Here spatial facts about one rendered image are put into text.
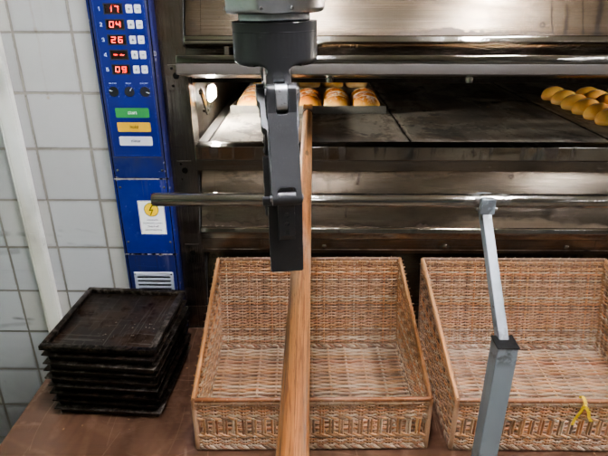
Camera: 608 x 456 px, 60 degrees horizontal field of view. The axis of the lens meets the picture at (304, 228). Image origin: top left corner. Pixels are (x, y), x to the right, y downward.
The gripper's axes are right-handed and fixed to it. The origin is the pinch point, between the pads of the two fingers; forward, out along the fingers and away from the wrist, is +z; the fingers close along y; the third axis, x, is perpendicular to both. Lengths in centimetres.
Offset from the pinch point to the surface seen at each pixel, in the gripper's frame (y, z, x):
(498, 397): -28, 52, 43
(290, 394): 8.7, 14.2, -0.1
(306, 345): 0.3, 14.5, 2.3
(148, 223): -94, 37, -34
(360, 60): -76, -8, 24
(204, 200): -57, 18, -13
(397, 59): -75, -8, 32
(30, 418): -60, 75, -63
